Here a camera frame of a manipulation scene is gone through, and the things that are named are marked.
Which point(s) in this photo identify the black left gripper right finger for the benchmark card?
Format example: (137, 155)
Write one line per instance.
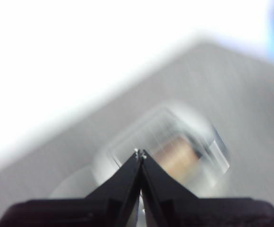
(189, 210)

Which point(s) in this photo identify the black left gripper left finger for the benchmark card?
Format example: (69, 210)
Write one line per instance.
(99, 210)

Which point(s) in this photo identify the brown-crusted bread slice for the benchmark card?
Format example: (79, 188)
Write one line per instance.
(174, 156)

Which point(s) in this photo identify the cream toaster with chrome rim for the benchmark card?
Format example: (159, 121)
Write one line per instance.
(132, 132)

